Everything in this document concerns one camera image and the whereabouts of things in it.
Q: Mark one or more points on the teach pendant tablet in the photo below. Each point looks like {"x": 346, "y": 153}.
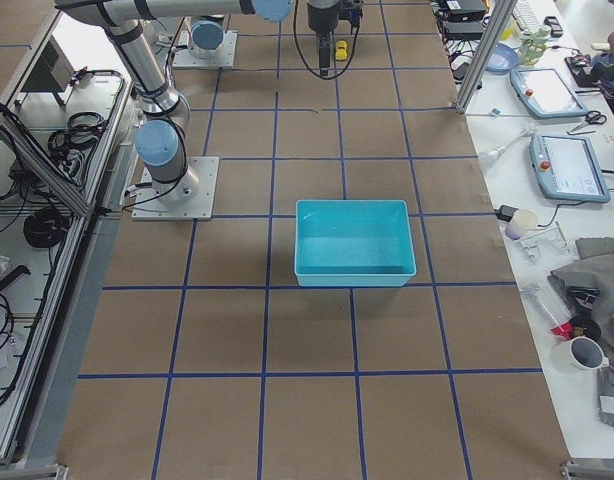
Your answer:
{"x": 545, "y": 94}
{"x": 566, "y": 168}

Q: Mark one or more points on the yellow beetle toy car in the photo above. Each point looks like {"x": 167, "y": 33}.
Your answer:
{"x": 341, "y": 51}

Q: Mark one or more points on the lower teach pendant tablet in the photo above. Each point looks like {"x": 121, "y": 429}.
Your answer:
{"x": 566, "y": 168}

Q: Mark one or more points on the light blue plastic bin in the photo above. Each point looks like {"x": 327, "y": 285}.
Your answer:
{"x": 353, "y": 243}

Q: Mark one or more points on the white plastic cup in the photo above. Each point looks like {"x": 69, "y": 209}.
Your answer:
{"x": 522, "y": 222}

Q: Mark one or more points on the white mug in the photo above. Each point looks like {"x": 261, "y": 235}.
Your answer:
{"x": 578, "y": 354}

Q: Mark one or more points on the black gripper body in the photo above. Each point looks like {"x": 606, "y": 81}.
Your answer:
{"x": 319, "y": 19}

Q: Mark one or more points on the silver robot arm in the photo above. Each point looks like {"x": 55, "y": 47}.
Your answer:
{"x": 160, "y": 143}
{"x": 205, "y": 38}

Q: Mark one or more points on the grey cloth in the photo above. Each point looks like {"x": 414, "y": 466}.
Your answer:
{"x": 594, "y": 270}

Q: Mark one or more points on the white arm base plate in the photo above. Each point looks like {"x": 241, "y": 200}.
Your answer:
{"x": 192, "y": 198}
{"x": 195, "y": 58}

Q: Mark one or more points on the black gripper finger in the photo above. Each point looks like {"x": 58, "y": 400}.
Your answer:
{"x": 324, "y": 54}

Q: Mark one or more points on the upper teach pendant tablet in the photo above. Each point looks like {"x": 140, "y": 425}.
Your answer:
{"x": 545, "y": 94}

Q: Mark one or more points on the blue plate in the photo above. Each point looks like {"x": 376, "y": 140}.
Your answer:
{"x": 502, "y": 60}

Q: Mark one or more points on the aluminium frame post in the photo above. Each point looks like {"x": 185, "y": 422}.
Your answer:
{"x": 501, "y": 13}

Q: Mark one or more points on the black scissors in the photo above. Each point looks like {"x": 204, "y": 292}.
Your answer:
{"x": 593, "y": 117}

